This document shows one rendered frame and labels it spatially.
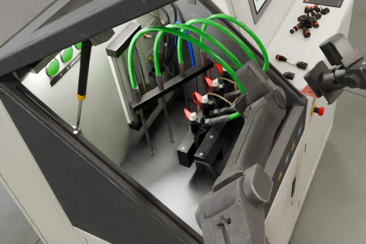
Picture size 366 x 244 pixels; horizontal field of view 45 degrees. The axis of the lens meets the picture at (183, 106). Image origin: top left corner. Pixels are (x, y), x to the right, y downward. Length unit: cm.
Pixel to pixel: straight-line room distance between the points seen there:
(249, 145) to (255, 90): 28
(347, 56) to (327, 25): 81
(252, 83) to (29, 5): 61
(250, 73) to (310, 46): 80
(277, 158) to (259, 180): 79
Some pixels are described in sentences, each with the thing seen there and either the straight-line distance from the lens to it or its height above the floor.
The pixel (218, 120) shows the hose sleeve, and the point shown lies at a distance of 129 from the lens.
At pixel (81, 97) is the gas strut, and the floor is 146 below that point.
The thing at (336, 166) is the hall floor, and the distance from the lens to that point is 264.
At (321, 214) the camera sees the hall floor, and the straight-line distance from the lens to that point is 246.
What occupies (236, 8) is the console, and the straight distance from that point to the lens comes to 155.
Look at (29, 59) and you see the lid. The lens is 89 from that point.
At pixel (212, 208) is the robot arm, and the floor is 153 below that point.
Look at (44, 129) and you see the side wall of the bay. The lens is 112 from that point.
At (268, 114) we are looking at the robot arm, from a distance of 91.
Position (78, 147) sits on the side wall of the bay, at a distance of 109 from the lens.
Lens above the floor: 208
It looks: 45 degrees down
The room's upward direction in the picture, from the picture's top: 10 degrees counter-clockwise
